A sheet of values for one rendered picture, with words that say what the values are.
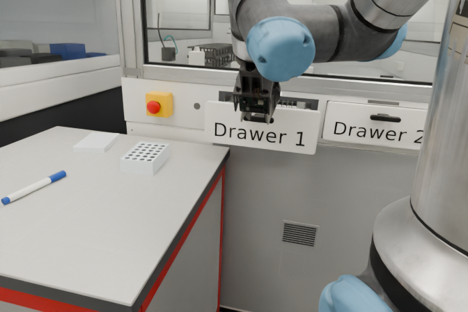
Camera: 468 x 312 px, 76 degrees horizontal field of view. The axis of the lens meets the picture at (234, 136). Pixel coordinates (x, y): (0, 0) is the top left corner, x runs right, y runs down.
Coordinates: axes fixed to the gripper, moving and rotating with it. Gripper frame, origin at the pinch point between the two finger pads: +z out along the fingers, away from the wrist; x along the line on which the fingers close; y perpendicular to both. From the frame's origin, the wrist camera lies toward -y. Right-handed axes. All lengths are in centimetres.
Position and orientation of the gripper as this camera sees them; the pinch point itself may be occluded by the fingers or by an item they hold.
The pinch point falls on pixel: (258, 113)
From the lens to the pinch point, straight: 70.4
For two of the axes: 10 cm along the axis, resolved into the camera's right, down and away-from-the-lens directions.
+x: 9.8, 1.1, -1.8
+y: -2.0, 8.0, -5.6
